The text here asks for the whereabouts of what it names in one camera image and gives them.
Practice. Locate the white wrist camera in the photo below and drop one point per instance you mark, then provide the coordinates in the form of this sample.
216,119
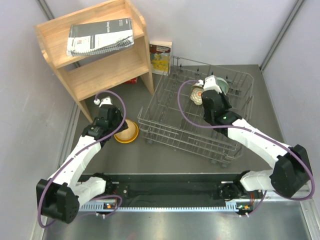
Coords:
104,101
209,83

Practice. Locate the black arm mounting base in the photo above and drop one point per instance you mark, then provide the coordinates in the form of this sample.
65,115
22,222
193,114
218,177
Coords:
169,190

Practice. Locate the beige bird-pattern bowl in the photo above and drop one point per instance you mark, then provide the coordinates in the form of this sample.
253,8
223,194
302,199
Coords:
128,133

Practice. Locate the grey spiral-bound manual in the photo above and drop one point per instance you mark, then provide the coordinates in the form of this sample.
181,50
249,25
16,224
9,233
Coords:
100,37

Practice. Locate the small red object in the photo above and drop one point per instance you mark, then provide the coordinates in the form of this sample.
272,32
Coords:
132,81

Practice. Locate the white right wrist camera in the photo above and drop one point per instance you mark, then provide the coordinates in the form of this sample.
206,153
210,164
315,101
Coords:
209,83

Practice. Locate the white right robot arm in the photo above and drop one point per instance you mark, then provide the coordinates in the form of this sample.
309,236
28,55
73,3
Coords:
290,166

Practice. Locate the yellow plastic bowl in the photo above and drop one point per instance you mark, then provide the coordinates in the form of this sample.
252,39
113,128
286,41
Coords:
132,139

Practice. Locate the pale green ceramic bowl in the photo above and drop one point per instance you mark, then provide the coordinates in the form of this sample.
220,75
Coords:
223,84

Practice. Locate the floral patterned ceramic bowl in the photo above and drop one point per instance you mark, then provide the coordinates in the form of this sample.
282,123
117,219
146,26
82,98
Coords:
196,96

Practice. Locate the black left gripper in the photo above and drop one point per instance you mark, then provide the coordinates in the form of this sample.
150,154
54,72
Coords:
118,115

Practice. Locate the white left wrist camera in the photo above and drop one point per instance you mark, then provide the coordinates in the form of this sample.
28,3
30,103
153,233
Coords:
104,101

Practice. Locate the colourful paperback book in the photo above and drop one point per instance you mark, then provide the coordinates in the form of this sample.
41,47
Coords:
160,56

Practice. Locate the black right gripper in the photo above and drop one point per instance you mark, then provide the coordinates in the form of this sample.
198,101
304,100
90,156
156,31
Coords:
227,105

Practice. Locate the grey wire dish rack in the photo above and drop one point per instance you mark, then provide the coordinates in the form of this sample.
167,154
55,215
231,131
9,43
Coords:
164,120

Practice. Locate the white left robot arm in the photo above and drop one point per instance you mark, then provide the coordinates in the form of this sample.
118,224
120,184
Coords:
77,165

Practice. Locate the wooden two-tier shelf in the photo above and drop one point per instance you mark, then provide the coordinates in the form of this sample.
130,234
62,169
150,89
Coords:
102,74

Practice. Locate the aluminium rail with cable duct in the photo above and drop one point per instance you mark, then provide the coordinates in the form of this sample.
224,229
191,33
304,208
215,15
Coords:
106,194

